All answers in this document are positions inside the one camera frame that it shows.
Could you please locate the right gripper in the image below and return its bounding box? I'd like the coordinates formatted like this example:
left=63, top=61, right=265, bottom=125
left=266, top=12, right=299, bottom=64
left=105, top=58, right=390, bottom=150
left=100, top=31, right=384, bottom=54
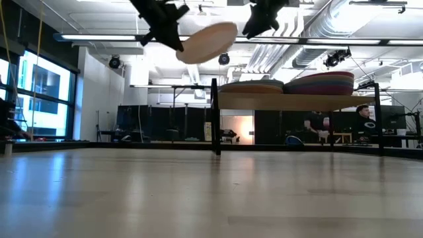
left=242, top=0, right=290, bottom=40

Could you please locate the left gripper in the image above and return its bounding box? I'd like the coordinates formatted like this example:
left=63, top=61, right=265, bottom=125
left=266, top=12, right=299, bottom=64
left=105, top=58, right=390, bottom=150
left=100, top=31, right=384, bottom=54
left=128, top=0, right=191, bottom=52

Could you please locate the pale peach plate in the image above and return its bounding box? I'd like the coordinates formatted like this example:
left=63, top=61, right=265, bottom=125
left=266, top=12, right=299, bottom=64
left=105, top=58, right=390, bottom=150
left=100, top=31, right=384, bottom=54
left=175, top=21, right=239, bottom=65

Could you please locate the wooden shelf with black legs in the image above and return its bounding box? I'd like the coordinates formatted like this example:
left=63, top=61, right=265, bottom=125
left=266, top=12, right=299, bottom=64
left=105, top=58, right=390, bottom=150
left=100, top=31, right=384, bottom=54
left=210, top=78, right=386, bottom=157

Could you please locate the overhead LED light bar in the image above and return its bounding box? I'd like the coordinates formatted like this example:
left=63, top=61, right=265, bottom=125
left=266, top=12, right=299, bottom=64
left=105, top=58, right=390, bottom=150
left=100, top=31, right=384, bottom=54
left=52, top=32, right=423, bottom=47

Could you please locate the black partition panel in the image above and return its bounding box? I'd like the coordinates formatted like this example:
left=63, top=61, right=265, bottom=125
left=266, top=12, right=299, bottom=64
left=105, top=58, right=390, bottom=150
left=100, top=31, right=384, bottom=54
left=254, top=110, right=360, bottom=143
left=116, top=104, right=212, bottom=142

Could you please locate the black machine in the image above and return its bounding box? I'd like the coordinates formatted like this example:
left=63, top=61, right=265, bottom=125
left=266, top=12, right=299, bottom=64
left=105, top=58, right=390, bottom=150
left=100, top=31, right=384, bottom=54
left=223, top=128, right=239, bottom=145

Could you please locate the person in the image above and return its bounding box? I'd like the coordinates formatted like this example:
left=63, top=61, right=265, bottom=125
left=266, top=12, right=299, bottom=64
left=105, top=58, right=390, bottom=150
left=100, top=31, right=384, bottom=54
left=303, top=111, right=331, bottom=143
left=353, top=104, right=379, bottom=139

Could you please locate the black tripod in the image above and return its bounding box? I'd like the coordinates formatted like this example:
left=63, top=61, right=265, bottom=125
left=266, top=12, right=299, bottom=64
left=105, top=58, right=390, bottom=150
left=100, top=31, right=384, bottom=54
left=95, top=110, right=102, bottom=142

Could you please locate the blue round object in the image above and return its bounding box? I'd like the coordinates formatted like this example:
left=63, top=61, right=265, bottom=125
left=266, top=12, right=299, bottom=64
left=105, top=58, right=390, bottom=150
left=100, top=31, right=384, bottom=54
left=285, top=135, right=304, bottom=147

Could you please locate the low wooden table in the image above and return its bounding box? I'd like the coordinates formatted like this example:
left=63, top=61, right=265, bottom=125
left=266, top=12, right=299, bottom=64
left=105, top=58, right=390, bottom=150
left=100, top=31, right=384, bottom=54
left=332, top=132, right=353, bottom=144

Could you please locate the large window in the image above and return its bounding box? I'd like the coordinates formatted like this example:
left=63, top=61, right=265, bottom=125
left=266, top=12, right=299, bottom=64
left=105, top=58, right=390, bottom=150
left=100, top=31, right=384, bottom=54
left=0, top=49, right=79, bottom=141

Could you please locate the black monitor on stand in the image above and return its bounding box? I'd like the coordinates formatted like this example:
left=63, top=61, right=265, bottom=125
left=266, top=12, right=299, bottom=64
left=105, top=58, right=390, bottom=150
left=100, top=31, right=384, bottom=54
left=379, top=104, right=407, bottom=130

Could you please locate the silver ventilation duct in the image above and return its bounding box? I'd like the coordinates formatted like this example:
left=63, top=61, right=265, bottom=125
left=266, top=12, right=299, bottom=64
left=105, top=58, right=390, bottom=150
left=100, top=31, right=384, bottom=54
left=292, top=0, right=351, bottom=69

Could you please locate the black ceiling camera cluster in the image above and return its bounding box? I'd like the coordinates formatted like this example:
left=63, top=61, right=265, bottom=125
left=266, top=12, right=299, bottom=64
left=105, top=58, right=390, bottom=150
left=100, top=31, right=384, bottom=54
left=323, top=48, right=352, bottom=69

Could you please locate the black ceiling bracket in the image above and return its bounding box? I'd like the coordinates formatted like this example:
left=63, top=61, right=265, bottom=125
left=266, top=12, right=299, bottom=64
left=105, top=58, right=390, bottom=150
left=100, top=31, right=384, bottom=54
left=349, top=1, right=408, bottom=15

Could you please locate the black aluminium rig frame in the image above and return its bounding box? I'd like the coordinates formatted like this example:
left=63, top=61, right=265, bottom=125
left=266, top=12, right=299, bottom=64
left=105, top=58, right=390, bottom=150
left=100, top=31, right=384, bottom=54
left=0, top=141, right=423, bottom=160

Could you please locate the yellow cable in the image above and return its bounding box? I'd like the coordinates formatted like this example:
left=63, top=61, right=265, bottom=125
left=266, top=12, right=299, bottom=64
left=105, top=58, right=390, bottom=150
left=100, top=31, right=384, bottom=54
left=30, top=0, right=46, bottom=139

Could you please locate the black camera stand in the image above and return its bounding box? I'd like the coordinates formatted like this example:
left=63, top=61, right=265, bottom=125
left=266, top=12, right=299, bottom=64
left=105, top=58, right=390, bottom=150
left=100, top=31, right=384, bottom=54
left=389, top=110, right=423, bottom=149

